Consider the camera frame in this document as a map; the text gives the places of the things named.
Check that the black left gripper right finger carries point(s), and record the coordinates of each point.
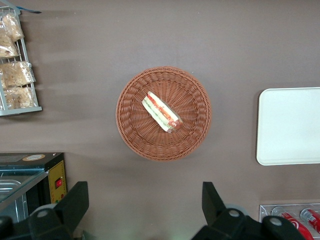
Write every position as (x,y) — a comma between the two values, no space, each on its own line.
(220,222)

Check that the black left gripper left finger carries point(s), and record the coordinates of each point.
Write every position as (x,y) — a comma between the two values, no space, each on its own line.
(62,215)

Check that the cream plastic tray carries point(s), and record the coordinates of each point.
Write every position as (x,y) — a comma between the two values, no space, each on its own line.
(290,125)

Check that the black food warmer yellow panel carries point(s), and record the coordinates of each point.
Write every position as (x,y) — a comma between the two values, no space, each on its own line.
(56,172)

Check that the clear acrylic bottle rack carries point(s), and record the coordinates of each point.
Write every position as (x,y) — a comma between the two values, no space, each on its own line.
(266,212)

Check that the red cola bottle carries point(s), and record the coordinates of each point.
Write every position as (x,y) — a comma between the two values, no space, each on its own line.
(297,225)
(312,217)

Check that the round brown wicker basket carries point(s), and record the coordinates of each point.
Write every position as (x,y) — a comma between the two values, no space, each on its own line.
(190,140)

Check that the wrapped triangle sandwich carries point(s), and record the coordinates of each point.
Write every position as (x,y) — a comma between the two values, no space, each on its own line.
(161,112)

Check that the clear bag of snacks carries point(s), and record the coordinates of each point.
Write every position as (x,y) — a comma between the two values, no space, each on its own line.
(20,97)
(13,26)
(7,48)
(16,73)

